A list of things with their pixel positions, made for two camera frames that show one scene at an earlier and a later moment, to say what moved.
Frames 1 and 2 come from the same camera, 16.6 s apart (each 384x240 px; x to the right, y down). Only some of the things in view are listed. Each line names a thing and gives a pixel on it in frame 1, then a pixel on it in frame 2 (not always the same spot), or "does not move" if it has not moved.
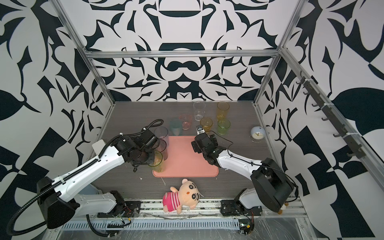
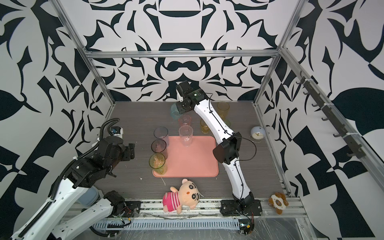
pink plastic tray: [183, 161] does not move
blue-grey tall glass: [161, 132] does not move
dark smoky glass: [162, 148] does not move
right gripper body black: [195, 145] -> [183, 106]
